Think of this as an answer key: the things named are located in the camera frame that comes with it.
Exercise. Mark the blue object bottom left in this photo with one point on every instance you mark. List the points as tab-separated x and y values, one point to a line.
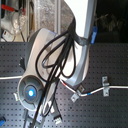
2	121

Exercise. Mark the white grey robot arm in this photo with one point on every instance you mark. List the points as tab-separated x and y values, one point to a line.
52	58

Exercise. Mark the metal cable clip middle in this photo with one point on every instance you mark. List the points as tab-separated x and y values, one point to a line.
74	97

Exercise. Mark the metal cable clip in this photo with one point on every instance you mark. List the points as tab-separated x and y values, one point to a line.
105	85
74	97

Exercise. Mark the metal cable clip right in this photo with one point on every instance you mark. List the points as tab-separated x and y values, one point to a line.
105	85

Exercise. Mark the blue connector plug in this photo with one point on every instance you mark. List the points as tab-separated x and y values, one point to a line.
94	34

